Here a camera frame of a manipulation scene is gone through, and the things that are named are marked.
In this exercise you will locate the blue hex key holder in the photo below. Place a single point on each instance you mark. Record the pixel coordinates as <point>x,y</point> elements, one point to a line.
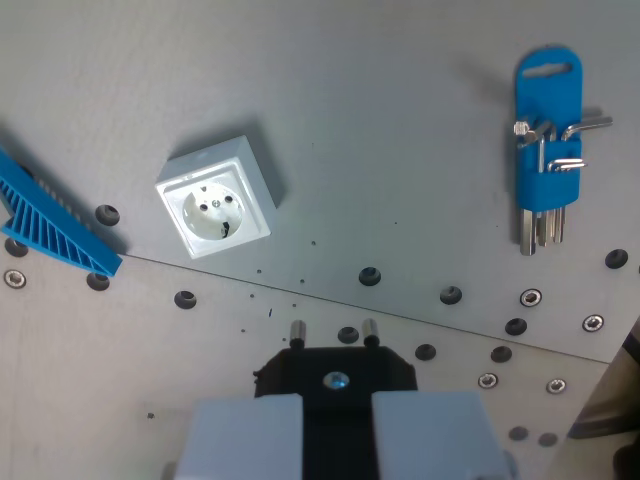
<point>547,187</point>

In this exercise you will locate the silver socket head screw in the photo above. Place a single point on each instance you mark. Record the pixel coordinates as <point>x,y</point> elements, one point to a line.
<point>593,323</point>
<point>556,385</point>
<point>15,278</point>
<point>487,380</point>
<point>531,298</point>

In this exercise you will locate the black power plug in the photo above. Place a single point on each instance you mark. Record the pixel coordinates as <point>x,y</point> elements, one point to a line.
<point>345,365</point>

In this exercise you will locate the medium silver hex key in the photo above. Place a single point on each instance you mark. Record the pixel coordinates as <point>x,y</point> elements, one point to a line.
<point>544,230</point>

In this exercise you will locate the blue ribbed plastic part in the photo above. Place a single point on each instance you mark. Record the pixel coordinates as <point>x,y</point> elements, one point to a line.
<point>50,220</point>

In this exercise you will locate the small silver hex key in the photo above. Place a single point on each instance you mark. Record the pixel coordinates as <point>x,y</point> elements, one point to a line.
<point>567,164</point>

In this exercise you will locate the largest silver hex key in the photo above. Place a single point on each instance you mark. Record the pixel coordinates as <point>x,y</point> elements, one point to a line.
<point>528,235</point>

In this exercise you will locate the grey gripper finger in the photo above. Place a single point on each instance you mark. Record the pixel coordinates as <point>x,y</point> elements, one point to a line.
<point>240,440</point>
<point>430,435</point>

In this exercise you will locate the white wall socket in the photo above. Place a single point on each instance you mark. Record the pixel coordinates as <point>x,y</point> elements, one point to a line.
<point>215,200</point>

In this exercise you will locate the long-armed silver hex key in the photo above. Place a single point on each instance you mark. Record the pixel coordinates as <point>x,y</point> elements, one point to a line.
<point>590,125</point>

